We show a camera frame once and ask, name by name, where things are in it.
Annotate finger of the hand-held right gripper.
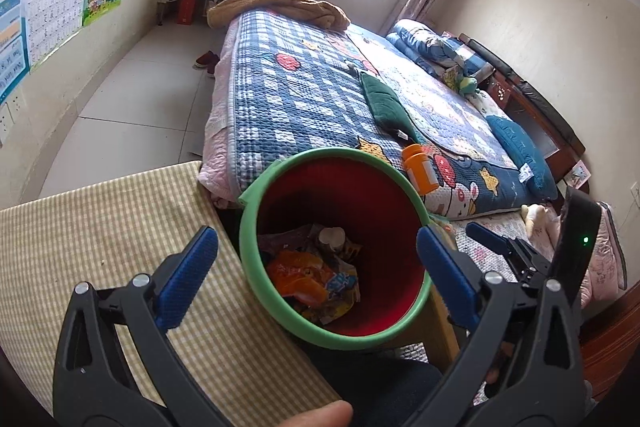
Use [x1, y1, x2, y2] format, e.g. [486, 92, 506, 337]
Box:
[466, 221, 537, 286]

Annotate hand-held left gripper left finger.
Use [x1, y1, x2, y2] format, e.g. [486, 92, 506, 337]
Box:
[52, 225, 231, 427]

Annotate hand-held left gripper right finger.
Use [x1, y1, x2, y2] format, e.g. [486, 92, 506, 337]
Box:
[407, 226, 587, 427]

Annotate red bin with green rim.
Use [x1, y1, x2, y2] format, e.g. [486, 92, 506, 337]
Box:
[239, 147, 432, 351]

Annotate blue snack wrapper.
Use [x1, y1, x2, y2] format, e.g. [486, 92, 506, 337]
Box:
[325, 269, 362, 304]

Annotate large purple snack bag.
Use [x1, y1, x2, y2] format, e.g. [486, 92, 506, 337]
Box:
[257, 224, 322, 259]

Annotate orange snack wrapper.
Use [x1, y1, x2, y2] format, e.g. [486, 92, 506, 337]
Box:
[265, 252, 332, 299]

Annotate person's right hand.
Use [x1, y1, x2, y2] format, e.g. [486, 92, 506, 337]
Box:
[483, 340, 517, 401]

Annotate person's left hand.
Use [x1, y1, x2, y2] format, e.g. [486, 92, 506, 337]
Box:
[277, 399, 354, 427]

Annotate cream plush toy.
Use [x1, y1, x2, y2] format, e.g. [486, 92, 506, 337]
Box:
[520, 203, 552, 229]

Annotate wooden stool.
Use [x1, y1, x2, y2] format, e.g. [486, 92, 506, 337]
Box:
[390, 292, 461, 374]

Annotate small printed card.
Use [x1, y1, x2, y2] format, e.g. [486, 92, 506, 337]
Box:
[562, 162, 591, 188]

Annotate teal pillow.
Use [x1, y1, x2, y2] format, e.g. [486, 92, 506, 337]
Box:
[485, 114, 559, 200]

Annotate orange plastic bottle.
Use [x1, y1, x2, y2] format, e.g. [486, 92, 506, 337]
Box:
[402, 143, 441, 196]

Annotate person's dark trouser leg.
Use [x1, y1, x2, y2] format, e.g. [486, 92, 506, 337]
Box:
[305, 347, 447, 427]

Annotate dark bed headboard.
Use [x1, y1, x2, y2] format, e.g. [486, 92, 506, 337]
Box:
[457, 32, 587, 158]

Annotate green plush toy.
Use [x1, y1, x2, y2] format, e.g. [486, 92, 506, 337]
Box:
[442, 67, 479, 96]

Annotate pink bed sheet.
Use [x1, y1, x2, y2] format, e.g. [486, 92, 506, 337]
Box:
[197, 27, 242, 208]

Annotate green cloth on bed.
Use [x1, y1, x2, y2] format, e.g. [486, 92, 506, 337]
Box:
[361, 71, 424, 143]

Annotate blue folded quilt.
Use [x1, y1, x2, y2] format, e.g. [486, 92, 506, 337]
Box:
[386, 19, 494, 78]

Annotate bed with patterned quilt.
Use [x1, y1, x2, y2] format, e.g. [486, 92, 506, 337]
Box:
[227, 9, 559, 216]

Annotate dark red shoes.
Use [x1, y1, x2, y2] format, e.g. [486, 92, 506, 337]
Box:
[194, 51, 221, 78]

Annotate yellow blanket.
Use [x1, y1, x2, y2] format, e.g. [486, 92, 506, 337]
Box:
[206, 0, 351, 30]

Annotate blue letter wall poster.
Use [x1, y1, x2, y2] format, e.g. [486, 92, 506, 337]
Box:
[0, 0, 34, 106]

